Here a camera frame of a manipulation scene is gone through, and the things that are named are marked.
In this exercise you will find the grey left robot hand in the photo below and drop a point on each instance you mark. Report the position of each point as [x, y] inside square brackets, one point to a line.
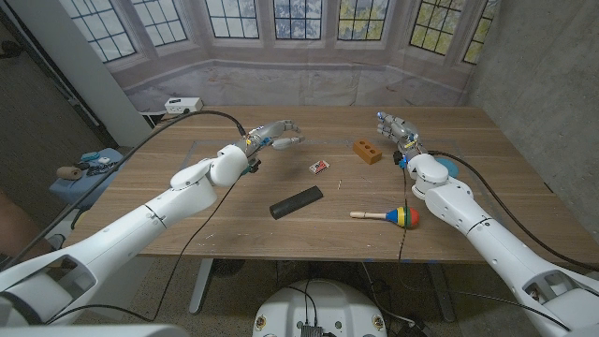
[271, 136]

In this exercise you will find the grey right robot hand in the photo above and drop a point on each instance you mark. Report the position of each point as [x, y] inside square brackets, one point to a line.
[402, 133]

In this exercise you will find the red and white match box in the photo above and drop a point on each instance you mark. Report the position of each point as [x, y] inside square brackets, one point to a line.
[319, 166]

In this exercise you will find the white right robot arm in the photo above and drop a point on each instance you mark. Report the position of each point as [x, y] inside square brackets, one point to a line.
[496, 243]

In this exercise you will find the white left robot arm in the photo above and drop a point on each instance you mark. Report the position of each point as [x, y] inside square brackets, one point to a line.
[131, 229]

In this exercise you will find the orange wooden block with holes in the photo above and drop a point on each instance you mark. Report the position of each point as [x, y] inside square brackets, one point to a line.
[368, 152]

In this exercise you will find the printed window backdrop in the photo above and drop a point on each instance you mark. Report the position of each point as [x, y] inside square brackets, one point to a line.
[299, 84]

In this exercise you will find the teal round disc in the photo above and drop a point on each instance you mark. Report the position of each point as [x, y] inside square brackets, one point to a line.
[451, 166]

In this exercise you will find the black rectangular bar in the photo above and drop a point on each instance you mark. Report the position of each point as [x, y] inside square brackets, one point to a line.
[296, 202]

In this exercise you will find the colourful wooden maraca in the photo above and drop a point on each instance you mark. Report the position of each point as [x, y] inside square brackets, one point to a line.
[404, 217]

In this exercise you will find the white power strip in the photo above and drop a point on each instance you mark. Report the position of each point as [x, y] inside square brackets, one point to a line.
[183, 105]

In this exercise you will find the grey table leg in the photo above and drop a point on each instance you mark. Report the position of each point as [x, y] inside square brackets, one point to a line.
[442, 290]

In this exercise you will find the white table leg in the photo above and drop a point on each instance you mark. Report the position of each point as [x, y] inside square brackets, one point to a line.
[201, 285]

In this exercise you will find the small white gadget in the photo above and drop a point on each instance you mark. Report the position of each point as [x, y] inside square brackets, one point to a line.
[103, 160]

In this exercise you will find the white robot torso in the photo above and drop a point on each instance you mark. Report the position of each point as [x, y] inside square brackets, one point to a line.
[337, 304]

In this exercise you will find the teal small case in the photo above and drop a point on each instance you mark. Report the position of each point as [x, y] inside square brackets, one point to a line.
[90, 156]

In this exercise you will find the white pillar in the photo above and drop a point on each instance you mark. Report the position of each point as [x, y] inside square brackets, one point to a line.
[84, 70]

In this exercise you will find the blue stool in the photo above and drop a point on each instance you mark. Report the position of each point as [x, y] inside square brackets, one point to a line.
[75, 189]

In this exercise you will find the person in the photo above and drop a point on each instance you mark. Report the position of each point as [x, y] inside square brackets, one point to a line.
[16, 229]

